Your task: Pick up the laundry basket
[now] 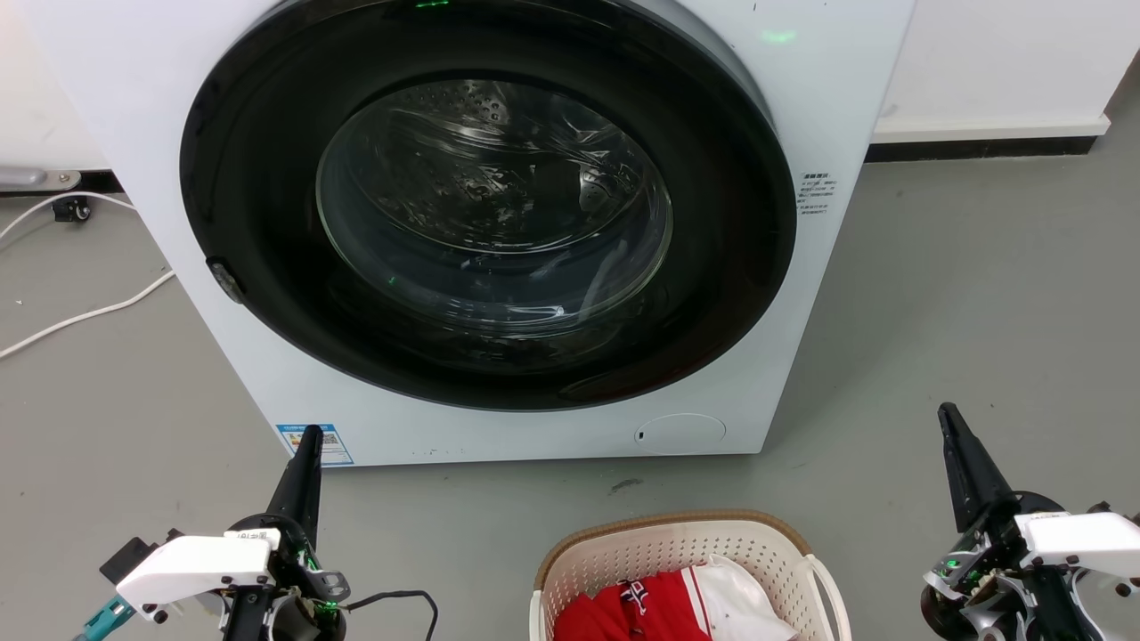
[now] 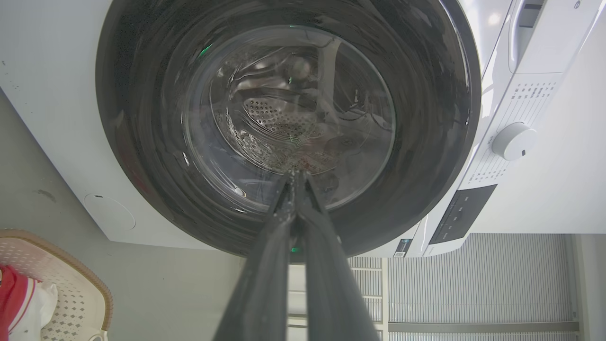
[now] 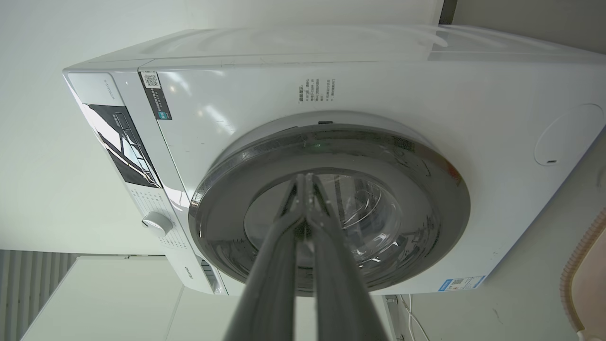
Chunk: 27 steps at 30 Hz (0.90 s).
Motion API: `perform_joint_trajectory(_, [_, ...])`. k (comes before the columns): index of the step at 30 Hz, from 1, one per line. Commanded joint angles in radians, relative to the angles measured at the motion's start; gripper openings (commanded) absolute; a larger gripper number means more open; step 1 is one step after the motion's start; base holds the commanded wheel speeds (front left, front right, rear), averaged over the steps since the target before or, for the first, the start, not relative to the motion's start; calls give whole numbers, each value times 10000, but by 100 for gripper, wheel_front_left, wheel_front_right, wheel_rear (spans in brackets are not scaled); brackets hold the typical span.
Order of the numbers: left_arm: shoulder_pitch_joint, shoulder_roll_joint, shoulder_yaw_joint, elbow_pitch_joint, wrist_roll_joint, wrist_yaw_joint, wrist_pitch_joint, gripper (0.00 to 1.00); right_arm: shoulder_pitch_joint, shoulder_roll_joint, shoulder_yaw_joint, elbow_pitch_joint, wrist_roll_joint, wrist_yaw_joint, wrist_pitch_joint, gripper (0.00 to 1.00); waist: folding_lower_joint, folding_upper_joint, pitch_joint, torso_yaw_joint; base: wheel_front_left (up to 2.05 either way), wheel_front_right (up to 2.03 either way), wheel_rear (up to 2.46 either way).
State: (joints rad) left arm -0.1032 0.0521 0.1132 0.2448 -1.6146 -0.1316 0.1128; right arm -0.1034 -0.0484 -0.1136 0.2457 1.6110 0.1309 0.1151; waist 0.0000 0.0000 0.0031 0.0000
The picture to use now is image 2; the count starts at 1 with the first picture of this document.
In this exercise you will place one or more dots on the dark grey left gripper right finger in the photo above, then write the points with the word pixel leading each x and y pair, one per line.
pixel 331 293

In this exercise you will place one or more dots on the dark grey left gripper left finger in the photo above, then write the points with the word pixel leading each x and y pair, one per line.
pixel 260 289

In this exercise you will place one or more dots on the white perforated laundry basket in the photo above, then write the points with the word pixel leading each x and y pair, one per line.
pixel 71 293

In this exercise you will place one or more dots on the white slatted cabinet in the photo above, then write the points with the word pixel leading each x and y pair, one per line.
pixel 473 289

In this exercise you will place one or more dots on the black washer display panel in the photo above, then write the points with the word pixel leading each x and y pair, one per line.
pixel 461 214

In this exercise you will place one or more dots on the round white filter cover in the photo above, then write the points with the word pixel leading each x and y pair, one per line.
pixel 110 212

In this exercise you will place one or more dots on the dark round washing machine door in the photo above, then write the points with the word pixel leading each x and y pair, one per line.
pixel 293 118

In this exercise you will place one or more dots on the white round control dial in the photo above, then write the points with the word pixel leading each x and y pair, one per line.
pixel 513 141

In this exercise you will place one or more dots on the white front-load washing machine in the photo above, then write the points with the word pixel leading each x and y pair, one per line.
pixel 544 180

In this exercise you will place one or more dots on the red and white garment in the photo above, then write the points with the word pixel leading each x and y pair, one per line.
pixel 16 303

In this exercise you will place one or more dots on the white detergent drawer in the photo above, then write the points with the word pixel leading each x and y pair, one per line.
pixel 544 35

